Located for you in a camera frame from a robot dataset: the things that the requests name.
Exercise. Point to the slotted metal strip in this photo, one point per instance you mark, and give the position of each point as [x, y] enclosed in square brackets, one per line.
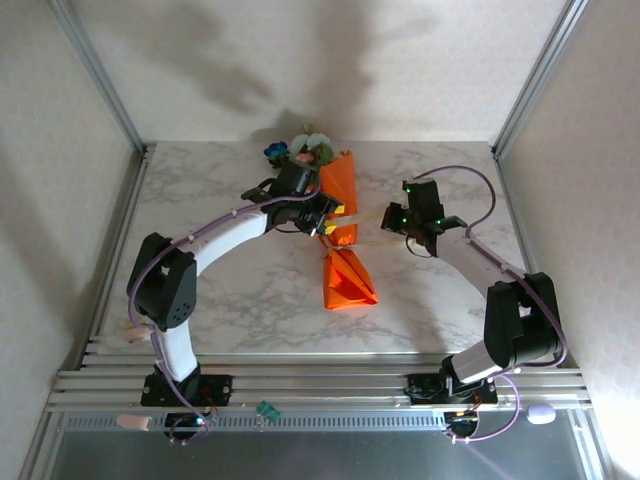
[325, 422]

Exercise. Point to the cream printed ribbon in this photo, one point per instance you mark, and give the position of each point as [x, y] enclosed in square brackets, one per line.
[345, 220]

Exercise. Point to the blue artificial flower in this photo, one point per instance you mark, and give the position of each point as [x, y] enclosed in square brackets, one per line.
[276, 150]

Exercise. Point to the aluminium frame post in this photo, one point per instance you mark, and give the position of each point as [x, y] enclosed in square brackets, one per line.
[540, 75]
[100, 80]

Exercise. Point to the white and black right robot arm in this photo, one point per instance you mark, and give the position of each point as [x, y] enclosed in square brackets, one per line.
[475, 260]

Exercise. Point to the green binder clip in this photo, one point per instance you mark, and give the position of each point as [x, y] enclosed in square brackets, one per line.
[270, 411]

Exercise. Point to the black controller board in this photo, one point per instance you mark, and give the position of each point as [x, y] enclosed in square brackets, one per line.
[462, 422]
[187, 422]

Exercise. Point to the pink oblong block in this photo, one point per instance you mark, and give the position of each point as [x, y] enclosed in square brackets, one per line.
[134, 423]

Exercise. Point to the aluminium side rail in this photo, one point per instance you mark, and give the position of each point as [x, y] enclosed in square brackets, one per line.
[507, 190]
[132, 200]

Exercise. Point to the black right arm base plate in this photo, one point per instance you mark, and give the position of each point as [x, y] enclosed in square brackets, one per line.
[425, 390]

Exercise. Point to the orange wrapping paper sheet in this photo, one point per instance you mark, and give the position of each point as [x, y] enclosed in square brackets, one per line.
[345, 285]

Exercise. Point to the pale green artificial flower sprig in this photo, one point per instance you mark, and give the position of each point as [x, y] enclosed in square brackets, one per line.
[305, 141]

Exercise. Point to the grey metal sheet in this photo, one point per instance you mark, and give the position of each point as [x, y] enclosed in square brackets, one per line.
[325, 457]

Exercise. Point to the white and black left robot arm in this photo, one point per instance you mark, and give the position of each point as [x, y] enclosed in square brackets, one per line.
[225, 240]

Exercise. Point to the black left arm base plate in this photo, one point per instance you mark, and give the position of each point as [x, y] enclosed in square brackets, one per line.
[220, 387]

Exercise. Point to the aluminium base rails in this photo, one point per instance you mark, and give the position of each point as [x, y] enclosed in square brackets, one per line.
[325, 372]

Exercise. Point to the lavender oval puck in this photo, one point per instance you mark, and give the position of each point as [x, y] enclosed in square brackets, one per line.
[541, 414]

